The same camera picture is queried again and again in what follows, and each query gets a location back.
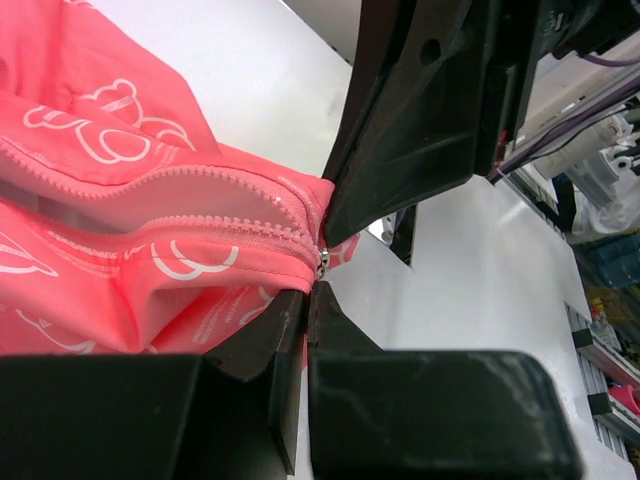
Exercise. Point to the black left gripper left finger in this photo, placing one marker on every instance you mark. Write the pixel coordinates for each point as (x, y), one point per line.
(257, 392)

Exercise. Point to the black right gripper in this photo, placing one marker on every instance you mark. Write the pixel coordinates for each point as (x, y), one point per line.
(410, 123)

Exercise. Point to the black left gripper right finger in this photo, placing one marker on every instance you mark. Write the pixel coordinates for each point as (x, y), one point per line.
(330, 329)

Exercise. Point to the silver zipper slider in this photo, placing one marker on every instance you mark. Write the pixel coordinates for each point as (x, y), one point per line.
(324, 263)

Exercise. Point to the pink patterned hooded jacket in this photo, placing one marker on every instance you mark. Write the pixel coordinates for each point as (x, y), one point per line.
(125, 226)

